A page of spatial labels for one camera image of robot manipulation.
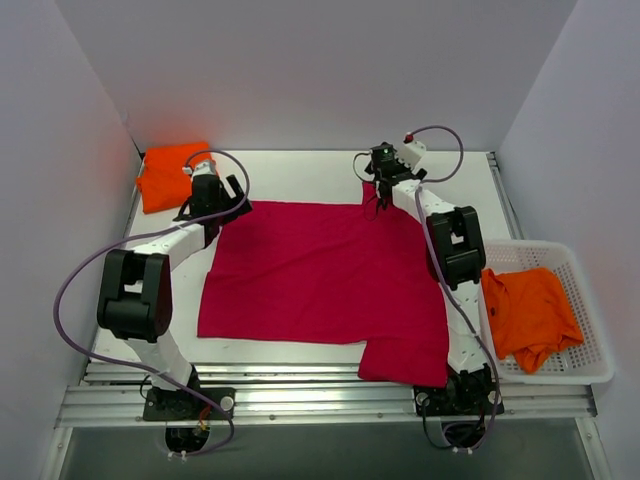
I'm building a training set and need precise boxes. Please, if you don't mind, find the crimson red t-shirt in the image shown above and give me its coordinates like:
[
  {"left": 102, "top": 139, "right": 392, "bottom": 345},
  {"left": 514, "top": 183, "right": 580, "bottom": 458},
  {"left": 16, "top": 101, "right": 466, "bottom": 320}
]
[{"left": 197, "top": 201, "right": 449, "bottom": 388}]

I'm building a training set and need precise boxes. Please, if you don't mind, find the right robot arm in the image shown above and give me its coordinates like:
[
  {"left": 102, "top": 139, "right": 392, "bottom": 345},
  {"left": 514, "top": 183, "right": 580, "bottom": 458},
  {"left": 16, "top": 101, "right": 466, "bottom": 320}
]
[{"left": 358, "top": 135, "right": 490, "bottom": 387}]

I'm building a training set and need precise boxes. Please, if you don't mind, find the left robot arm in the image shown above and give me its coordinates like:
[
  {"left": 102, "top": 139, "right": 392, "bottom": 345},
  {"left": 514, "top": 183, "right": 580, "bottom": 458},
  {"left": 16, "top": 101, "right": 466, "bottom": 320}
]
[{"left": 97, "top": 173, "right": 252, "bottom": 419}]

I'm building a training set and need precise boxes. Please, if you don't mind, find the folded orange t-shirt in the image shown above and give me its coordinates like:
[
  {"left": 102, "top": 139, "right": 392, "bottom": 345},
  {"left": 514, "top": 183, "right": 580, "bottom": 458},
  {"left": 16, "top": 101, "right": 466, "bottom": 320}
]
[{"left": 136, "top": 142, "right": 210, "bottom": 214}]

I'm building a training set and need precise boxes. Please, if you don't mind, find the crumpled orange t-shirt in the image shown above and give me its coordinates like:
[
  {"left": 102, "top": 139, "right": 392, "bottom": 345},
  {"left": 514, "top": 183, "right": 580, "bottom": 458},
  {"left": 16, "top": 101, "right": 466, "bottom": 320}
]
[{"left": 481, "top": 267, "right": 584, "bottom": 374}]

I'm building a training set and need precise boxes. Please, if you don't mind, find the white plastic basket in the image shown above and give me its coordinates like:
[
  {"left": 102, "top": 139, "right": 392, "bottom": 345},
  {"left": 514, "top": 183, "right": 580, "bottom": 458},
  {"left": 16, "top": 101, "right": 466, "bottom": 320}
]
[{"left": 480, "top": 240, "right": 614, "bottom": 385}]

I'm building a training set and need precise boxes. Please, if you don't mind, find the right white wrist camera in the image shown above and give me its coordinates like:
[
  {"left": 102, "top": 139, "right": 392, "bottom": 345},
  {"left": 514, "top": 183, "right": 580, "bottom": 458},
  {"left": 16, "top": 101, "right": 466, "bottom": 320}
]
[{"left": 396, "top": 133, "right": 427, "bottom": 170}]

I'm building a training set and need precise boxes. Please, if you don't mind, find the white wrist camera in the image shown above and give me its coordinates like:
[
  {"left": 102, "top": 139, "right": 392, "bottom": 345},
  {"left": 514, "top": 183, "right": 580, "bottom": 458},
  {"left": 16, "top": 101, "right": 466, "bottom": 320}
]
[
  {"left": 182, "top": 160, "right": 218, "bottom": 178},
  {"left": 396, "top": 133, "right": 427, "bottom": 170}
]

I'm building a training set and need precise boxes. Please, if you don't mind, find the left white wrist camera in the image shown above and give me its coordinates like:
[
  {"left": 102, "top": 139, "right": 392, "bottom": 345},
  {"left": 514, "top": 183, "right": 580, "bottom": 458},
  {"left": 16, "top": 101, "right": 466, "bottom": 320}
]
[{"left": 182, "top": 160, "right": 218, "bottom": 178}]

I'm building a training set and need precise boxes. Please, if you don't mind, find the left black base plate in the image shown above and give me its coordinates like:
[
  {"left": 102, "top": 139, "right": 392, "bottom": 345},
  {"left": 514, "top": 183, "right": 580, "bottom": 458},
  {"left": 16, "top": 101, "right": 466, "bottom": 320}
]
[{"left": 142, "top": 387, "right": 236, "bottom": 422}]

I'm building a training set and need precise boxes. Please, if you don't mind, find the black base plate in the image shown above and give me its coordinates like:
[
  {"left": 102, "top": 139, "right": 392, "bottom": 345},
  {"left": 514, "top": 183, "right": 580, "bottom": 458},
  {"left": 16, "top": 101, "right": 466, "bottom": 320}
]
[
  {"left": 413, "top": 385, "right": 495, "bottom": 418},
  {"left": 142, "top": 387, "right": 236, "bottom": 422}
]

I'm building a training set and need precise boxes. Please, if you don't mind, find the aluminium rail frame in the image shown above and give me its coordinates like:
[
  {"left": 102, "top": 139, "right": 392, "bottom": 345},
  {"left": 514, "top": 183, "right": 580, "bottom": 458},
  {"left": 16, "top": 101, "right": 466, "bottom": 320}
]
[{"left": 56, "top": 151, "right": 597, "bottom": 428}]

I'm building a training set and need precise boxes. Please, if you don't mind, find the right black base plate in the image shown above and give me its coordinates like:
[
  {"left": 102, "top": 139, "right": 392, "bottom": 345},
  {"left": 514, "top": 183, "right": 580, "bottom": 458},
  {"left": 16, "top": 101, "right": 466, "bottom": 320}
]
[{"left": 413, "top": 385, "right": 495, "bottom": 418}]

